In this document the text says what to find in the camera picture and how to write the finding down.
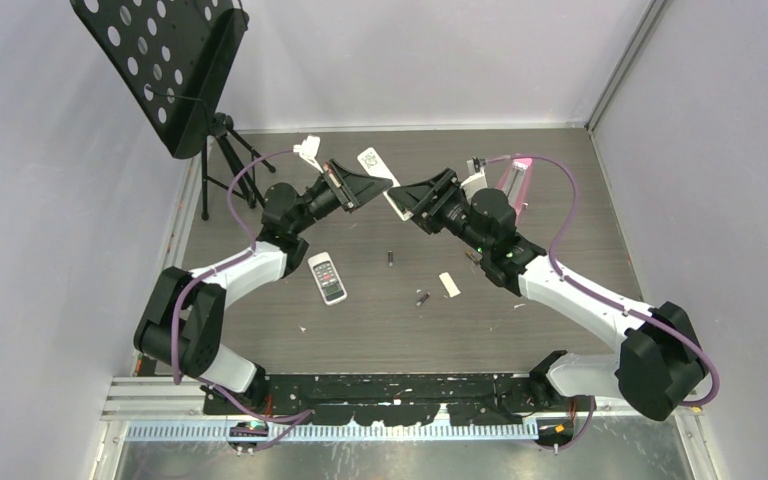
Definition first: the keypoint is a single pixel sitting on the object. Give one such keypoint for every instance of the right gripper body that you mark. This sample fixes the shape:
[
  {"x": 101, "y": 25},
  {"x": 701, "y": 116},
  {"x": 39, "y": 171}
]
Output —
[{"x": 450, "y": 212}]

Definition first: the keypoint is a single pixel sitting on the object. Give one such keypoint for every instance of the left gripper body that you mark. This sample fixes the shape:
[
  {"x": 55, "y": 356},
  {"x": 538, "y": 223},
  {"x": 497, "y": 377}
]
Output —
[{"x": 325, "y": 198}]

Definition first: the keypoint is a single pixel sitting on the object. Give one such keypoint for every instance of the long white remote control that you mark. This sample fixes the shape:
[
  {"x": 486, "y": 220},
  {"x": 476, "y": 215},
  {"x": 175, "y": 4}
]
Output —
[{"x": 374, "y": 165}]

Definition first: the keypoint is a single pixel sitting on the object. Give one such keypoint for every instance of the white battery cover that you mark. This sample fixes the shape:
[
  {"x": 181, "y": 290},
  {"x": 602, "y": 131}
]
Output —
[{"x": 450, "y": 286}]

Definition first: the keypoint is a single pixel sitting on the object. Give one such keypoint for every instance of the purple black battery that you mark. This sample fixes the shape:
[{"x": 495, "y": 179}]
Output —
[{"x": 422, "y": 299}]

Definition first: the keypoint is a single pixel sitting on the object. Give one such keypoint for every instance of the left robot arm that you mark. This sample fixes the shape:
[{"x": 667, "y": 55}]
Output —
[{"x": 182, "y": 323}]

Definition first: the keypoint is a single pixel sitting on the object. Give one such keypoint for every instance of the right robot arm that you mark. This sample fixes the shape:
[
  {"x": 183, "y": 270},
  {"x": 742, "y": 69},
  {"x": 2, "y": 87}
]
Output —
[{"x": 656, "y": 361}]

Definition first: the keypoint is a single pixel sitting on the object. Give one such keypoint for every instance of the small white remote control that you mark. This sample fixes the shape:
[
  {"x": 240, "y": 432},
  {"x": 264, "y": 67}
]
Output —
[{"x": 327, "y": 279}]

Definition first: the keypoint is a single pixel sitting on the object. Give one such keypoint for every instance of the orange tipped battery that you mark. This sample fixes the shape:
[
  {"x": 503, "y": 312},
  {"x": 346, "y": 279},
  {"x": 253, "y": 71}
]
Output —
[{"x": 474, "y": 258}]

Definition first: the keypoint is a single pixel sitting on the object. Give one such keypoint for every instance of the pink metronome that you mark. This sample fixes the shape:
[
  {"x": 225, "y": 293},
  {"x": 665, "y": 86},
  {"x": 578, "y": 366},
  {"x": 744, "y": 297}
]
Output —
[{"x": 515, "y": 183}]

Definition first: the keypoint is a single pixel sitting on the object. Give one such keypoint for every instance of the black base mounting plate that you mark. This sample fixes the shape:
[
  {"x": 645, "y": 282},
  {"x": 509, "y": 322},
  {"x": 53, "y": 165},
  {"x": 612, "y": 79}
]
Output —
[{"x": 396, "y": 400}]

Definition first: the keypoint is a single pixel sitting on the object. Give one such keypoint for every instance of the black perforated music stand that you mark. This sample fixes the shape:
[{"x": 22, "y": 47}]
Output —
[{"x": 175, "y": 58}]

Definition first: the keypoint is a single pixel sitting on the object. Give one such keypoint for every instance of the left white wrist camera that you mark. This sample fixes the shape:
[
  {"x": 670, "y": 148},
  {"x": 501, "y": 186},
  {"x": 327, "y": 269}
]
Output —
[{"x": 308, "y": 150}]

